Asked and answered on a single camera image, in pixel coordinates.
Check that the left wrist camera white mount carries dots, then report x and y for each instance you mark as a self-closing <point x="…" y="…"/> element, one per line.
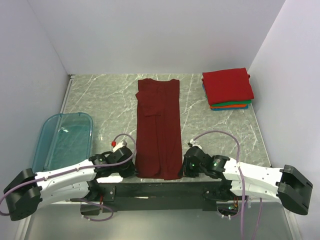
<point x="117" y="145"/>

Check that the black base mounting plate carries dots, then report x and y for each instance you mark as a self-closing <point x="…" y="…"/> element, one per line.
<point x="145" y="196"/>

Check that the teal transparent plastic bin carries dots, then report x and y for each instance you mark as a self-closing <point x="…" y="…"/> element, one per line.
<point x="65" y="140"/>

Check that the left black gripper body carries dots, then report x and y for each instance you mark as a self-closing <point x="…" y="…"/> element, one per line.
<point x="125" y="170"/>

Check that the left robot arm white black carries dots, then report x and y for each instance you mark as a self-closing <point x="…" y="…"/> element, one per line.
<point x="29" y="190"/>

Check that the folded red t shirt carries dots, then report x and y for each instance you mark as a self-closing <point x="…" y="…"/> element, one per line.
<point x="228" y="85"/>

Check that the folded green t shirt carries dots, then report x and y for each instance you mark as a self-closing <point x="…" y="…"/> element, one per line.
<point x="245" y="102"/>

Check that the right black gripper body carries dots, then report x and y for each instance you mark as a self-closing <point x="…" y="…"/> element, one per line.
<point x="191" y="170"/>

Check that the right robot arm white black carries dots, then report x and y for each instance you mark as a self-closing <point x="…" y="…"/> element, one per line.
<point x="285" y="185"/>

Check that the folded orange t shirt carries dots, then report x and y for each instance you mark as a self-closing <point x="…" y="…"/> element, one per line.
<point x="215" y="96"/>

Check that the aluminium rail frame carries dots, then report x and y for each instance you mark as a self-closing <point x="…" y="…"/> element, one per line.
<point x="110" y="99"/>

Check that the dark red t shirt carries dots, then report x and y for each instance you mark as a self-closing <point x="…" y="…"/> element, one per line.
<point x="158" y="132"/>

